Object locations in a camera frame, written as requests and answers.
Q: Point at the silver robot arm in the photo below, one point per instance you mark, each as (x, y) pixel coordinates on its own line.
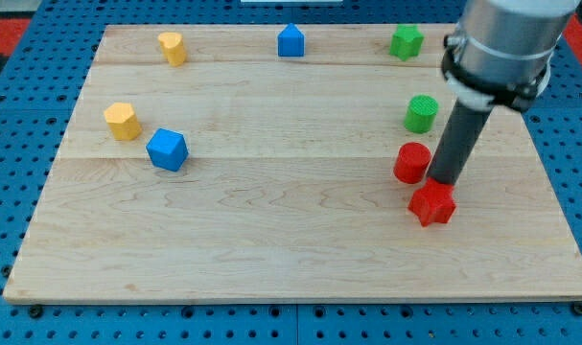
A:
(500, 50)

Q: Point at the light wooden board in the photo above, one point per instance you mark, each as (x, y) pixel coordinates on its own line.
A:
(287, 195)

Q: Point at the red cylinder block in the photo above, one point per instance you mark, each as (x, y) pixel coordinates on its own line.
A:
(412, 162)

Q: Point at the blue cube block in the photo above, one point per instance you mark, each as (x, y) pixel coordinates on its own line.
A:
(167, 149)

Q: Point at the blue pentagon house block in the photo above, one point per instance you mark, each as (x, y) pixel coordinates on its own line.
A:
(291, 42)

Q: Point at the green cylinder block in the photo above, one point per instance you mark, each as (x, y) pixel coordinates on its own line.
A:
(421, 112)

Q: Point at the red star block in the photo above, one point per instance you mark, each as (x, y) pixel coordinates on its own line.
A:
(433, 203)

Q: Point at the yellow heart block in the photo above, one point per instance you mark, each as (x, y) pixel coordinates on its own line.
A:
(172, 48)

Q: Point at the green star block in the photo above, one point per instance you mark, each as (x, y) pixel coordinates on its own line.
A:
(406, 42)

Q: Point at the yellow hexagon block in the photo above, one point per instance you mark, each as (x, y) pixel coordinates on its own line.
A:
(122, 121)

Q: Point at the dark grey pointer rod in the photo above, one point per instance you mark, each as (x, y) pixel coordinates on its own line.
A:
(457, 143)

